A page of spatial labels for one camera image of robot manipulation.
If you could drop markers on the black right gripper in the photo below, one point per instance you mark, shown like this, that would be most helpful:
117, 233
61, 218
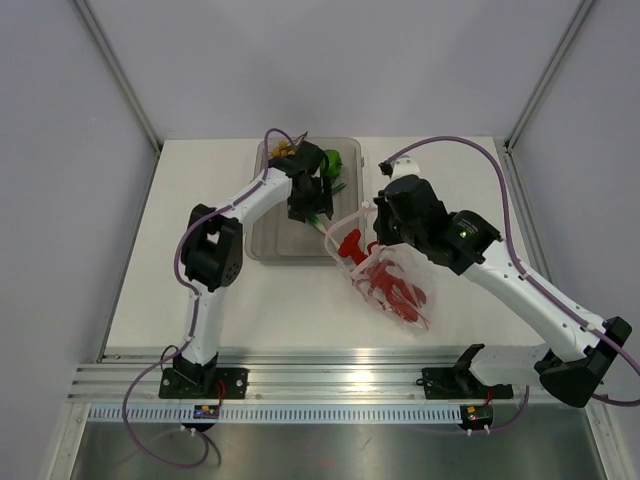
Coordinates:
384, 236

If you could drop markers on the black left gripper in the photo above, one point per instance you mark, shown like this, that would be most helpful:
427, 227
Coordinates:
320, 203

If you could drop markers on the green toy scallion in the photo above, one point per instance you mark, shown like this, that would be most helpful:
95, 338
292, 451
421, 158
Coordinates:
318, 220

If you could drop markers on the green toy bell pepper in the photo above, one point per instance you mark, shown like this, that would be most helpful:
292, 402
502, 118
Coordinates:
332, 164

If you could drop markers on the yellow toy grape bunch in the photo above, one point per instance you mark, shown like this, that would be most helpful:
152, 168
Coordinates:
286, 148

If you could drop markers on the clear zip top bag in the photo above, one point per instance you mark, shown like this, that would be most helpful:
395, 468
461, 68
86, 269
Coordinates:
416, 270

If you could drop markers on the red toy lobster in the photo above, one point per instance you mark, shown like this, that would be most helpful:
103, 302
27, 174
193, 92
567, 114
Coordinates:
381, 282

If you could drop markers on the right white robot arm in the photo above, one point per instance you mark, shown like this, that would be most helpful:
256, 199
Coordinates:
578, 348

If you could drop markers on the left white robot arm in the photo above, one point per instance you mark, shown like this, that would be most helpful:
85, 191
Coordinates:
210, 256

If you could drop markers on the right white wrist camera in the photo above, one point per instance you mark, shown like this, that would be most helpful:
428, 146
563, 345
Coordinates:
401, 166

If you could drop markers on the aluminium mounting rail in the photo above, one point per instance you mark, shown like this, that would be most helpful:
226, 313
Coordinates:
342, 376

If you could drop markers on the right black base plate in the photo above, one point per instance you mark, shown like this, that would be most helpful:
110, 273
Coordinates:
449, 383

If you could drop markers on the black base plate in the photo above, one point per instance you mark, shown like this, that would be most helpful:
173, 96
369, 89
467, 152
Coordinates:
230, 382
449, 383

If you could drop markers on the white slotted cable duct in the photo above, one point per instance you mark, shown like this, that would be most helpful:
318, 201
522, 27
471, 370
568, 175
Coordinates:
303, 414

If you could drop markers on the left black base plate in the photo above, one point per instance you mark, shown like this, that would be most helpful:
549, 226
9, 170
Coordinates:
230, 382

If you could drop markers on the left aluminium frame post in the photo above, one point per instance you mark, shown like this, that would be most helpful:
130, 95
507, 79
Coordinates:
109, 56

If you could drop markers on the aluminium frame post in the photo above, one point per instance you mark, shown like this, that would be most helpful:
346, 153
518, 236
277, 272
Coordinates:
109, 56
552, 67

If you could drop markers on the right aluminium frame post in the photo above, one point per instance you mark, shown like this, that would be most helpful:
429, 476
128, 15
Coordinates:
552, 67

